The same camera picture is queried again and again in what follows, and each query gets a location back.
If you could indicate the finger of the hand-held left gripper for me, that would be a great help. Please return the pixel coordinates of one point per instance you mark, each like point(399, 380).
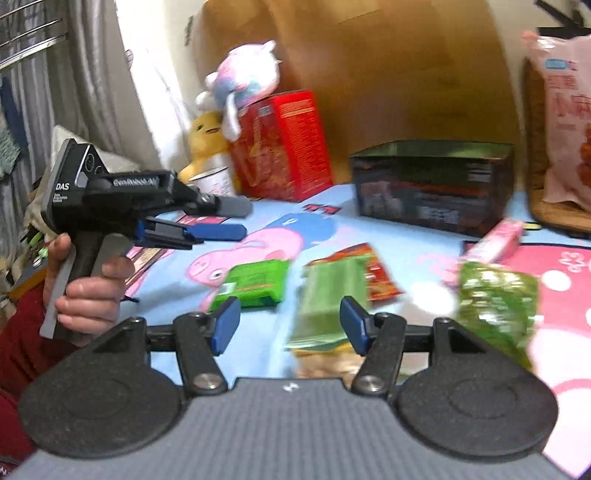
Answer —
point(231, 206)
point(217, 230)

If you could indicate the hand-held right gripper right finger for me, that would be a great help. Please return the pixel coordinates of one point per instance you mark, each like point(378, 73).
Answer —
point(353, 325)

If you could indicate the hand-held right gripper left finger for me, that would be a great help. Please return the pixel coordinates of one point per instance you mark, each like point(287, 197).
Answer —
point(226, 325)

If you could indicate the olive green snack packet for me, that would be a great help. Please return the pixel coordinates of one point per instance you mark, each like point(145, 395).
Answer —
point(323, 295)

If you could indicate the bright green snack packet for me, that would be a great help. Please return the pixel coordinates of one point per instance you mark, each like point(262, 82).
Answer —
point(251, 281)

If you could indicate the crinkly green snack bag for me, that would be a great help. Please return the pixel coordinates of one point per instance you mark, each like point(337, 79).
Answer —
point(498, 300)

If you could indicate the dark cardboard box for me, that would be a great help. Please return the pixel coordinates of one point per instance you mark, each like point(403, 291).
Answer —
point(429, 194)

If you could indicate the person's left forearm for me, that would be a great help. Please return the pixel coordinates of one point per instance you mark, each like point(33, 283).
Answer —
point(18, 350)

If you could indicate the person's left hand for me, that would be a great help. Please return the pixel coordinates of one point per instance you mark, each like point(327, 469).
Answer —
point(92, 300)

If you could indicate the white cup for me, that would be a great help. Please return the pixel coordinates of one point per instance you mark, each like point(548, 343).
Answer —
point(214, 182)

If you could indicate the yellow snack packet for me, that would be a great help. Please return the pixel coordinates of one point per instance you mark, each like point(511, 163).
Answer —
point(323, 362)

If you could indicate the red snack packet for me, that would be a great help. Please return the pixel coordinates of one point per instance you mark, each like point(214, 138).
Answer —
point(381, 277)

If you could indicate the yellow plush toy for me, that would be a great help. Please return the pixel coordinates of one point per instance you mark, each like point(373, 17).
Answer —
point(205, 134)

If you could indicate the red cardboard box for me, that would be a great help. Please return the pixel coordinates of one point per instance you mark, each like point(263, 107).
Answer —
point(286, 147)

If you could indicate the printed blanket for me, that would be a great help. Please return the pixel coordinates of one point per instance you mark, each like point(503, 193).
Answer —
point(415, 249)

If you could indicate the grey curtain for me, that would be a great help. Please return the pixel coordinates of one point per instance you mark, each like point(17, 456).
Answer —
point(92, 69)

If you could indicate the pink plush toy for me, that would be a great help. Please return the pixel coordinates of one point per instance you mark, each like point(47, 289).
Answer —
point(249, 74)

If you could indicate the long pink snack packet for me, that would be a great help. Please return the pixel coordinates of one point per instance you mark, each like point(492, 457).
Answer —
point(496, 240)

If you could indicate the wooden headboard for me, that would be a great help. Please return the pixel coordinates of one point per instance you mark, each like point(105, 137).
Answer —
point(392, 69)

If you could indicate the large pink snack bag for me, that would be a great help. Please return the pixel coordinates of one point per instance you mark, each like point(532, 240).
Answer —
point(568, 115)

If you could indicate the metal rail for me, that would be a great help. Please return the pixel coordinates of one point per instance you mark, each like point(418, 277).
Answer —
point(27, 48)

